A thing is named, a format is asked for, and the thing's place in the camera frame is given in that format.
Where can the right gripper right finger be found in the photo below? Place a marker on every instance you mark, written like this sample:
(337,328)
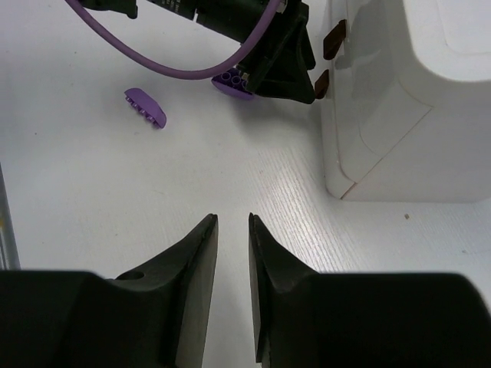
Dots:
(304,318)

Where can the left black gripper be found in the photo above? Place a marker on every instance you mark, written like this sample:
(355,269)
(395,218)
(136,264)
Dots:
(275,52)

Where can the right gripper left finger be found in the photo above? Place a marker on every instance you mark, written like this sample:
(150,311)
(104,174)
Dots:
(154,315)

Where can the purple rectangular lego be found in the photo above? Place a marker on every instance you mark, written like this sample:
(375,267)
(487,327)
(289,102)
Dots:
(232,84)

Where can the white drawer cabinet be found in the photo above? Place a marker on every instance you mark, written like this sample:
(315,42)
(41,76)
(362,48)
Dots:
(407,114)

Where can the purple rounded lego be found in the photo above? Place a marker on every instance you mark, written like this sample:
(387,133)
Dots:
(146,106)

